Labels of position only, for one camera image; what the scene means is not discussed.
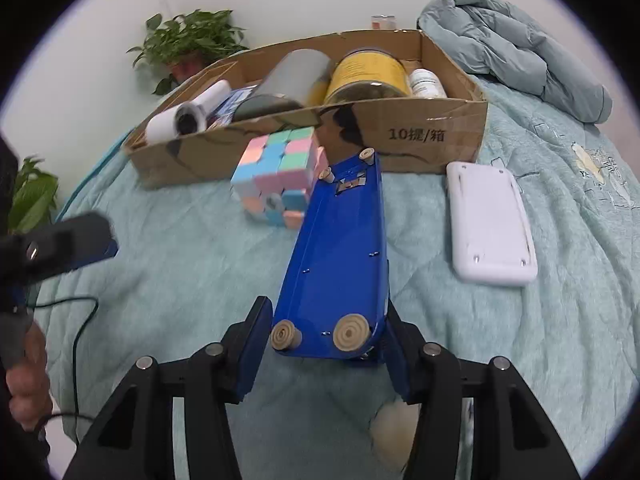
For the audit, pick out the yellow label clear jar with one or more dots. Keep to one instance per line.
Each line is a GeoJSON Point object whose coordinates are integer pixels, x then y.
{"type": "Point", "coordinates": [370, 72]}

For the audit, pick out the cardboard box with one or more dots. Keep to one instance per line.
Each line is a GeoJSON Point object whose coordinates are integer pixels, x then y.
{"type": "Point", "coordinates": [425, 130]}

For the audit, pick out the person's left hand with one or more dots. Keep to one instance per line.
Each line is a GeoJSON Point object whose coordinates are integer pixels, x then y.
{"type": "Point", "coordinates": [30, 390]}

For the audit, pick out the silver metal cylinder tin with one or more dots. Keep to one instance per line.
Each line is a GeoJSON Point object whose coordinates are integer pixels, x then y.
{"type": "Point", "coordinates": [295, 75]}

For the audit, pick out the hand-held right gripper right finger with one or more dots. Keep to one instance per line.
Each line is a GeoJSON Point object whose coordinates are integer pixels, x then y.
{"type": "Point", "coordinates": [397, 370]}

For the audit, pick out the pastel puzzle cube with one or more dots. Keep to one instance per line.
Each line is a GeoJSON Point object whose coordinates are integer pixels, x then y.
{"type": "Point", "coordinates": [275, 170]}

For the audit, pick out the small orange label jar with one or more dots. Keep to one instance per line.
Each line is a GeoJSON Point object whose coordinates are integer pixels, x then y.
{"type": "Point", "coordinates": [383, 22]}

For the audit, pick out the leafy green plant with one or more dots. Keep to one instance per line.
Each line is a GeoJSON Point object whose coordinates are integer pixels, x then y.
{"type": "Point", "coordinates": [37, 200]}

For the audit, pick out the blue long-arm stapler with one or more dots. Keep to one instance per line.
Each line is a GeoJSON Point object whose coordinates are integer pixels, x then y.
{"type": "Point", "coordinates": [340, 260]}

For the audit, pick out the white handheld vacuum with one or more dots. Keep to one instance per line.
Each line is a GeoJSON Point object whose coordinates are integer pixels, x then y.
{"type": "Point", "coordinates": [165, 127]}

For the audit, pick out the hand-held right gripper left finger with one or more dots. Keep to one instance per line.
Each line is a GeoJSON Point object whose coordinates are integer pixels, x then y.
{"type": "Point", "coordinates": [252, 355]}

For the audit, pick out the light blue down jacket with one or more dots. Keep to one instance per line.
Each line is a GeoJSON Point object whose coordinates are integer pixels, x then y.
{"type": "Point", "coordinates": [500, 45]}

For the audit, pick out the white flat plastic device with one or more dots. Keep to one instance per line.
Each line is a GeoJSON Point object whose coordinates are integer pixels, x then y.
{"type": "Point", "coordinates": [490, 220]}

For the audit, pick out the potted green plant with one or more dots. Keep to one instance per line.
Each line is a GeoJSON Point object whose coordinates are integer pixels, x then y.
{"type": "Point", "coordinates": [190, 35]}

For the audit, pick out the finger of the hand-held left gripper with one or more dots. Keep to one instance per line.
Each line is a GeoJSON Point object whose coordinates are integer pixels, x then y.
{"type": "Point", "coordinates": [65, 245]}

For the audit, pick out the colourful printed toy box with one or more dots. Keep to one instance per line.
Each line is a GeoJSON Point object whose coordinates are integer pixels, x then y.
{"type": "Point", "coordinates": [235, 97]}

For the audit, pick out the white squeeze bottle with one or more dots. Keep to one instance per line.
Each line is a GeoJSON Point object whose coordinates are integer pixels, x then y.
{"type": "Point", "coordinates": [425, 82]}

